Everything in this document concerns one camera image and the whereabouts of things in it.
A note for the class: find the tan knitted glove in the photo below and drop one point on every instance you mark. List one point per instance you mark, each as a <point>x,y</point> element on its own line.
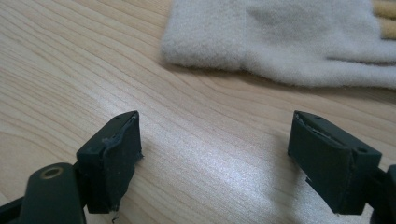
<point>386,18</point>

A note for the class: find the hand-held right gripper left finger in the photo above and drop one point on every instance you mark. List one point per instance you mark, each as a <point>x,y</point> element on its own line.
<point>110,165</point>

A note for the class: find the white knitted towel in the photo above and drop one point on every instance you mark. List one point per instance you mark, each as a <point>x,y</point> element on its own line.
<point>280,40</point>

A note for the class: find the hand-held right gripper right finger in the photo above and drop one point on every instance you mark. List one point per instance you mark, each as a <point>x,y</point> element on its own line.
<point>327,161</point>

